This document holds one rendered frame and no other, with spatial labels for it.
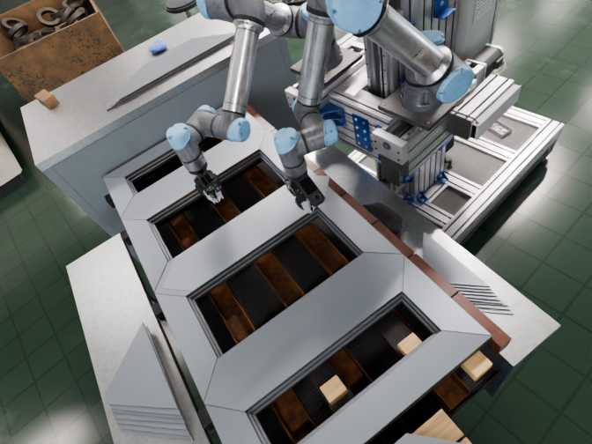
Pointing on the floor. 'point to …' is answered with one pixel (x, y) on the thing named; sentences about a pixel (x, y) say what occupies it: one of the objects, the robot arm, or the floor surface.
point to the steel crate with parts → (53, 44)
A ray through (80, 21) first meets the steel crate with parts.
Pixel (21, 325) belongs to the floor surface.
